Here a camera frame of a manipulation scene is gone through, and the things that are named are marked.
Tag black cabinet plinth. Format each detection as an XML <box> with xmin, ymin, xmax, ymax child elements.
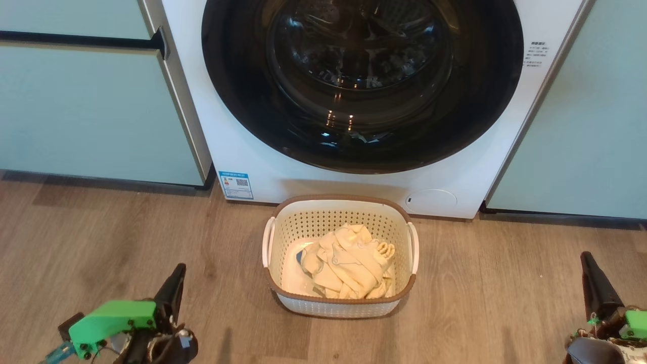
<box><xmin>479</xmin><ymin>201</ymin><xmax>647</xmax><ymax>232</ymax></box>
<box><xmin>0</xmin><ymin>169</ymin><xmax>217</xmax><ymax>192</ymax></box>

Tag large mint green cabinet panel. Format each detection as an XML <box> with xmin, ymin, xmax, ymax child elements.
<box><xmin>487</xmin><ymin>0</ymin><xmax>647</xmax><ymax>220</ymax></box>

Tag mint green cabinet drawer front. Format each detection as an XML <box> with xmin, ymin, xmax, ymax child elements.
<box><xmin>0</xmin><ymin>0</ymin><xmax>152</xmax><ymax>40</ymax></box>

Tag round black glass washer door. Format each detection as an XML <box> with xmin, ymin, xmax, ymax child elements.
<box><xmin>201</xmin><ymin>0</ymin><xmax>524</xmax><ymax>175</ymax></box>

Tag white front-load washing machine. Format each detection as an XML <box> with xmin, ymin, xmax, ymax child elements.
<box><xmin>161</xmin><ymin>0</ymin><xmax>587</xmax><ymax>219</ymax></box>

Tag small printed warning label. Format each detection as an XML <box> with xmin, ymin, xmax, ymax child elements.
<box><xmin>525</xmin><ymin>41</ymin><xmax>551</xmax><ymax>69</ymax></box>

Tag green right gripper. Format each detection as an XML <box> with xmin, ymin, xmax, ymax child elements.
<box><xmin>580</xmin><ymin>251</ymin><xmax>647</xmax><ymax>339</ymax></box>

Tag round white filter cover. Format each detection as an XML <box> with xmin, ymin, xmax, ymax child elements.
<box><xmin>406</xmin><ymin>189</ymin><xmax>458</xmax><ymax>215</ymax></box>

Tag white perforated laundry basket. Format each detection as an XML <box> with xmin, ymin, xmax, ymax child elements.
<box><xmin>262</xmin><ymin>195</ymin><xmax>420</xmax><ymax>319</ymax></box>

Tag pale yellow garment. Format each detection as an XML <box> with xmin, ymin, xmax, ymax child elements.
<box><xmin>303</xmin><ymin>223</ymin><xmax>396</xmax><ymax>300</ymax></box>

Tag blue energy label sticker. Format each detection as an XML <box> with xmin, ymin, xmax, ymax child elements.
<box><xmin>218</xmin><ymin>170</ymin><xmax>254</xmax><ymax>200</ymax></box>

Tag pale green cabinet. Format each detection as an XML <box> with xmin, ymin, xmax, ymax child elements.
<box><xmin>0</xmin><ymin>43</ymin><xmax>205</xmax><ymax>186</ymax></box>

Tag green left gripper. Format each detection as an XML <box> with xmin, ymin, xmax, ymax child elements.
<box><xmin>68</xmin><ymin>263</ymin><xmax>187</xmax><ymax>359</ymax></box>

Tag white garment with blue print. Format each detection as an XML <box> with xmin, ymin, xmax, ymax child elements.
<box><xmin>282</xmin><ymin>238</ymin><xmax>327</xmax><ymax>298</ymax></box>

